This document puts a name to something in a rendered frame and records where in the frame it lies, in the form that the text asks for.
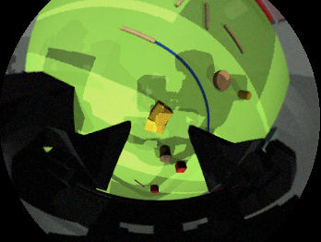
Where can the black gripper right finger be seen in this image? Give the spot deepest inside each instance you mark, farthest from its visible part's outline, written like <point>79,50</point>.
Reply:
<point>219,157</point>

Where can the yellow cylinder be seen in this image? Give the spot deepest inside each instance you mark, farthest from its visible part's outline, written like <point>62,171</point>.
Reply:
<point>245,95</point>

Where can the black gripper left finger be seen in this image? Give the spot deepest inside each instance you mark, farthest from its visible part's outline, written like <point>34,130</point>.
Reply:
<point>98,152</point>

